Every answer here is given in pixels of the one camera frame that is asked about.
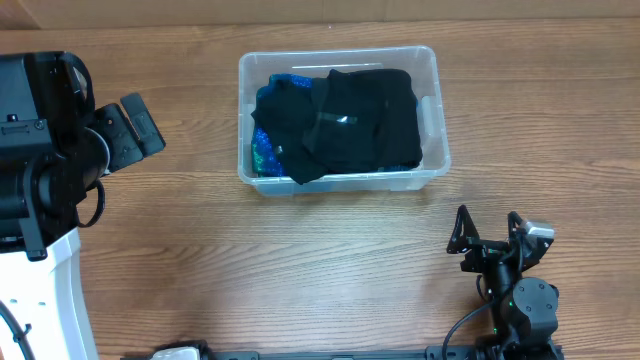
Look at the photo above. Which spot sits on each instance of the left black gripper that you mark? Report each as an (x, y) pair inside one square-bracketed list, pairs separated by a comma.
[(122, 138)]

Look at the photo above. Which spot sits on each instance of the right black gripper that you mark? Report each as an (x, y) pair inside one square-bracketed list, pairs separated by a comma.
[(485, 250)]

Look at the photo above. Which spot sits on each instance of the sparkly blue fabric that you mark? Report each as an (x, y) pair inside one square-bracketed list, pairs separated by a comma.
[(264, 160)]

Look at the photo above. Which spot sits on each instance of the black garment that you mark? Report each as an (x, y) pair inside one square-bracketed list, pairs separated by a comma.
[(348, 114), (286, 114), (397, 139)]

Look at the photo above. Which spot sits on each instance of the blue denim jeans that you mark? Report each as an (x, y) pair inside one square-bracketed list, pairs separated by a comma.
[(400, 167)]

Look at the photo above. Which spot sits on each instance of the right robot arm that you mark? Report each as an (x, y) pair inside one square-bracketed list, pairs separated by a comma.
[(523, 309)]

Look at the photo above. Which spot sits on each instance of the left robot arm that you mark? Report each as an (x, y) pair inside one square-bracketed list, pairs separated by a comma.
[(57, 145)]

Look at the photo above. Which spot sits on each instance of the clear plastic storage bin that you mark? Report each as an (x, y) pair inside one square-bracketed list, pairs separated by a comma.
[(418, 61)]

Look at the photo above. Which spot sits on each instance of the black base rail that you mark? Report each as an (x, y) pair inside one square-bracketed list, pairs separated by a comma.
[(430, 353)]

